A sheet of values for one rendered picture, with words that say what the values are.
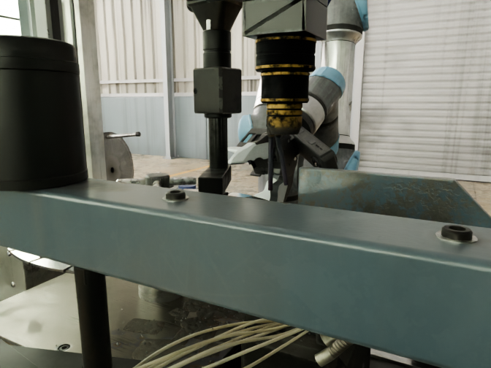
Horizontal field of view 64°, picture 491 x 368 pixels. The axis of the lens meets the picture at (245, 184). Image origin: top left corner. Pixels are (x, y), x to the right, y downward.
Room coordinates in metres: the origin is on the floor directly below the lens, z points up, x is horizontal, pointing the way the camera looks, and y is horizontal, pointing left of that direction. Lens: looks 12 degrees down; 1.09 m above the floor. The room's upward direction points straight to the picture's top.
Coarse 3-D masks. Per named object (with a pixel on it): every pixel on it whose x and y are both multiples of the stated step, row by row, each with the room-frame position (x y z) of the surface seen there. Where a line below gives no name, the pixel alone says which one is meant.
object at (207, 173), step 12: (216, 120) 0.45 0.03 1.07; (216, 132) 0.45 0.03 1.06; (216, 144) 0.45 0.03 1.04; (216, 156) 0.45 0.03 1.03; (216, 168) 0.45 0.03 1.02; (228, 168) 0.46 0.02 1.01; (204, 180) 0.40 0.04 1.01; (216, 180) 0.40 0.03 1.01; (228, 180) 0.45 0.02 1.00; (204, 192) 0.40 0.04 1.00; (216, 192) 0.40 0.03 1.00
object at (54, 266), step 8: (232, 192) 0.61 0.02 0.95; (8, 248) 0.37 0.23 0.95; (16, 256) 0.35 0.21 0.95; (24, 256) 0.35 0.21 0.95; (32, 256) 0.35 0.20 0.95; (32, 264) 0.33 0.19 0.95; (40, 264) 0.33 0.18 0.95; (48, 264) 0.33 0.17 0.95; (56, 264) 0.33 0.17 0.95; (64, 264) 0.33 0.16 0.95; (72, 272) 0.31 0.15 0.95
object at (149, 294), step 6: (138, 288) 0.46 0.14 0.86; (144, 288) 0.45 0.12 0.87; (150, 288) 0.45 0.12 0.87; (144, 294) 0.45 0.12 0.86; (150, 294) 0.45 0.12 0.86; (156, 294) 0.44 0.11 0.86; (162, 294) 0.45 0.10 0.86; (168, 294) 0.45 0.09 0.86; (174, 294) 0.45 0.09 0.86; (144, 300) 0.45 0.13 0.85; (150, 300) 0.45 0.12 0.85; (156, 300) 0.44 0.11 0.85; (162, 300) 0.45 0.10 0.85; (168, 300) 0.45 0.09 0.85
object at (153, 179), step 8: (152, 176) 0.46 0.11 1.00; (160, 176) 0.46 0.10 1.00; (168, 176) 0.47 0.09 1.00; (144, 184) 0.47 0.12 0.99; (152, 184) 0.46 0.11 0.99; (160, 184) 0.45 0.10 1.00; (168, 184) 0.47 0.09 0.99; (176, 184) 0.47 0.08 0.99; (184, 184) 0.48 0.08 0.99; (192, 184) 0.48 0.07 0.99
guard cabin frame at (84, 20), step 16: (80, 0) 0.94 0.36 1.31; (80, 16) 0.93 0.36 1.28; (80, 32) 0.93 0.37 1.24; (80, 48) 0.93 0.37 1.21; (96, 48) 0.97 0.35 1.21; (80, 64) 0.94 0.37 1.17; (96, 64) 0.96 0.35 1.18; (80, 80) 0.94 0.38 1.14; (96, 80) 0.96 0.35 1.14; (80, 96) 0.94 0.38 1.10; (96, 96) 0.96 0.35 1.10; (96, 112) 0.96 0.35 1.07; (96, 128) 0.95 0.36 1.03; (96, 144) 0.95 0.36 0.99; (96, 160) 0.95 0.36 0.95; (96, 176) 0.94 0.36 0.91
